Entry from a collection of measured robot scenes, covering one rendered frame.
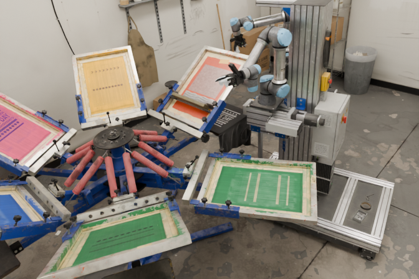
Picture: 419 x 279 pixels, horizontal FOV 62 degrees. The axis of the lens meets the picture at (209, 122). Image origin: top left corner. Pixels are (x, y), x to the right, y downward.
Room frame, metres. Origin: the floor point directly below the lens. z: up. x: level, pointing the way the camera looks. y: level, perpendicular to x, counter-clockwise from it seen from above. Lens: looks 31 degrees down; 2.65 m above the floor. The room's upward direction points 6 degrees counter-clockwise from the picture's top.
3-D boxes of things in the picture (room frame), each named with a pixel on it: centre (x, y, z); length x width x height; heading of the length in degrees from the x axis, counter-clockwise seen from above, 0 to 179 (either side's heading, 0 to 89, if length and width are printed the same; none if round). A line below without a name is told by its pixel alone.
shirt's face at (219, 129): (2.92, -0.10, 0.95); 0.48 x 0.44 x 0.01; 134
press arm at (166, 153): (2.58, 0.26, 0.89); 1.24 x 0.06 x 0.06; 134
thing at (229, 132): (2.78, -0.22, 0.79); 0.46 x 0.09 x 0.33; 134
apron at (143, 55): (4.67, 0.90, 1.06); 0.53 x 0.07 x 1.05; 134
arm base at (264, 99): (2.55, -0.50, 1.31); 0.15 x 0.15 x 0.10
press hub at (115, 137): (2.15, 0.71, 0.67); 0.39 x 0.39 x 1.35
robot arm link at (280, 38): (2.43, -0.57, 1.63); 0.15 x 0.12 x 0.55; 32
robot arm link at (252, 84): (2.31, -0.33, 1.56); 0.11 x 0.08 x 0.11; 32
